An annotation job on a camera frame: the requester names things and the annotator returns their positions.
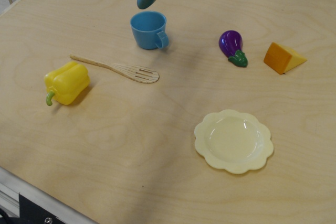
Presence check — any blue plastic cup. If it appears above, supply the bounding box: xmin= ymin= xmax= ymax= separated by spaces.
xmin=130 ymin=10 xmax=170 ymax=50

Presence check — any wooden slotted spatula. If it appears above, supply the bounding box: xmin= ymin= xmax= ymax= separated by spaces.
xmin=69 ymin=55 xmax=160 ymax=84

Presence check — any purple toy eggplant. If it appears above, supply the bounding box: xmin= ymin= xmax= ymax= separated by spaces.
xmin=218 ymin=30 xmax=248 ymax=67

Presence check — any yellow toy bell pepper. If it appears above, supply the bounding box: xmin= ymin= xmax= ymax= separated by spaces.
xmin=44 ymin=61 xmax=90 ymax=106

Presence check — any orange toy cheese wedge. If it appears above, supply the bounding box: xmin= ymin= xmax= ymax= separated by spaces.
xmin=264 ymin=42 xmax=307 ymax=74

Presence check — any pale yellow scalloped plate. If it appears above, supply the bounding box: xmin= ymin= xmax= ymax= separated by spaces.
xmin=194 ymin=109 xmax=274 ymax=175

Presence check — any aluminium table frame rail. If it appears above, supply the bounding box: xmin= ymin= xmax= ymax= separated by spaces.
xmin=1 ymin=168 xmax=95 ymax=223

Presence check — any black corner bracket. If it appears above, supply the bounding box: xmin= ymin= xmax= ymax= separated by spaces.
xmin=19 ymin=194 xmax=65 ymax=224

